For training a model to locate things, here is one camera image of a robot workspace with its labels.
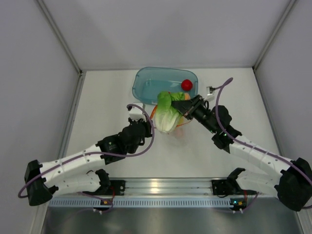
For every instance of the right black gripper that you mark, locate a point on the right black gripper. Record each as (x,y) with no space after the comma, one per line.
(187,108)

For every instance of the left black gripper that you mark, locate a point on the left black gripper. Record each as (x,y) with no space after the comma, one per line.
(147,124)

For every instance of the green fake vegetable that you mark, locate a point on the green fake vegetable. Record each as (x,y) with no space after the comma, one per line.
(166,117)

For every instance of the clear zip top bag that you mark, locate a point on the clear zip top bag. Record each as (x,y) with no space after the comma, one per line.
(176,137)

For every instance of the red fake pepper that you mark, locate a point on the red fake pepper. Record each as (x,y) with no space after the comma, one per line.
(186,85)

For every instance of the fake peach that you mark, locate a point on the fake peach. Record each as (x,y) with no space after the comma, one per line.
(187,96)

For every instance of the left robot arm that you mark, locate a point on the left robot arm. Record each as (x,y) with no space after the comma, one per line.
(84,171)

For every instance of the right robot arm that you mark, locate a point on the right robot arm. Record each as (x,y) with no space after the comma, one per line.
(290,181)

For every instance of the teal plastic bin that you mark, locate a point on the teal plastic bin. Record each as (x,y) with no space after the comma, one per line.
(150,81)

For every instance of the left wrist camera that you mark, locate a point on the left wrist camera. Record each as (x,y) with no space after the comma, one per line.
(136,114)

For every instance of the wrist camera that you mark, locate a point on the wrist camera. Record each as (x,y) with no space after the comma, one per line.
(136,114)
(210,93)

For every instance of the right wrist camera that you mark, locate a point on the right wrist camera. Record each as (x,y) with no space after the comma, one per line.
(210,93)

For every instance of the aluminium mounting rail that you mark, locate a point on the aluminium mounting rail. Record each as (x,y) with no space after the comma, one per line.
(173,186)

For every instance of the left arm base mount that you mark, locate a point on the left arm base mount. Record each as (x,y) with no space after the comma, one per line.
(116,188)

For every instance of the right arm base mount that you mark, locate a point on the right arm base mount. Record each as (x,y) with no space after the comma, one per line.
(222,188)

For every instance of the slotted cable duct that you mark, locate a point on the slotted cable duct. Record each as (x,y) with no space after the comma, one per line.
(133,202)

